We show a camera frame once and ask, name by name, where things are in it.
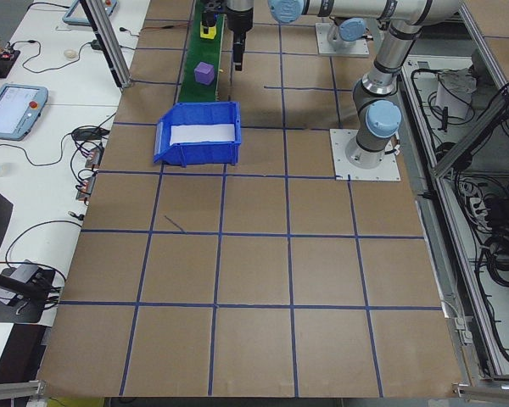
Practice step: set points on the purple cube block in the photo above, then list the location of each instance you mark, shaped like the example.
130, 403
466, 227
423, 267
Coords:
204, 74

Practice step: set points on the aluminium profile bar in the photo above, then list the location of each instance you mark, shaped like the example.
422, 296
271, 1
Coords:
12, 388
492, 388

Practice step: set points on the crumpled grey bag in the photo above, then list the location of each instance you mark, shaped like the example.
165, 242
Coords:
460, 80

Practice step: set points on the black device with red button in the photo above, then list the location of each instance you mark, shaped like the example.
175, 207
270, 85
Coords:
8, 63

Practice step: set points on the white square base plate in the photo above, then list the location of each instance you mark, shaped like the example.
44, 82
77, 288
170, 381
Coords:
322, 42
382, 171

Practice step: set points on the small grey box device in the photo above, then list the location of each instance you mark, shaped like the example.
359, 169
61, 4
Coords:
24, 272

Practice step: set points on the green conveyor belt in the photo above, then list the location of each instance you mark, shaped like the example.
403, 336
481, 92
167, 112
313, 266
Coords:
195, 93

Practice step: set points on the small circuit board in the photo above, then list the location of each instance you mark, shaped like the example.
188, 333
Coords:
95, 157
86, 188

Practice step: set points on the V-shaped metal bar frame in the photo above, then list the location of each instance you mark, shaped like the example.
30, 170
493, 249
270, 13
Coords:
454, 254

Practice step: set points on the small black adapter box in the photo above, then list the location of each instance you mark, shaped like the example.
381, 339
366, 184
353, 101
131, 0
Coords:
96, 44

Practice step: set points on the black stand base plate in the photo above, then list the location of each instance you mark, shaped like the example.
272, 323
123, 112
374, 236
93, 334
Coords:
25, 313

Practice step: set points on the white container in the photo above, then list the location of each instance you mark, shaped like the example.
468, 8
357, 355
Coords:
451, 106

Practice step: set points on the light blue teach pendant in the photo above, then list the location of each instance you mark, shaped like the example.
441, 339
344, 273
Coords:
74, 15
8, 110

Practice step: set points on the blue plastic storage bin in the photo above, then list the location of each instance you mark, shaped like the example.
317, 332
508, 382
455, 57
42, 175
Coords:
203, 154

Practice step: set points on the black stand bar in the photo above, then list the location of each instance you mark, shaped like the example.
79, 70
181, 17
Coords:
8, 284

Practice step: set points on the yellow cube block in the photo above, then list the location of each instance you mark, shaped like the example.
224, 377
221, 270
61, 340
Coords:
208, 37

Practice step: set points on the grey metal corner bracket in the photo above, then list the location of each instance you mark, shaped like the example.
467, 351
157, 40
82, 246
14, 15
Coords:
460, 328

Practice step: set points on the white foam pad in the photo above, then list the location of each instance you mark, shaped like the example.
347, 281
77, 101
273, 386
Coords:
199, 133

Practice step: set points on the small white round object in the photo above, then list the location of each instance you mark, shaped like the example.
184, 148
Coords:
70, 53

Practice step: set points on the aluminium profile post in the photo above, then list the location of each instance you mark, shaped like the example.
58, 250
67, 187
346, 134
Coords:
110, 51

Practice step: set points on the diagonal aluminium strut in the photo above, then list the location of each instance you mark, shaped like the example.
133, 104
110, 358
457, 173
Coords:
471, 135

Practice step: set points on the black power adapter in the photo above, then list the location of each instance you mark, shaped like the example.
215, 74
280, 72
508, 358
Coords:
87, 134

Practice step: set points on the black power brick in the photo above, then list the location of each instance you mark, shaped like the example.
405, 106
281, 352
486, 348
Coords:
498, 207

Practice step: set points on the white power strip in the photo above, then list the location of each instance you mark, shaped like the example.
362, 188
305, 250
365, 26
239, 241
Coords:
475, 205

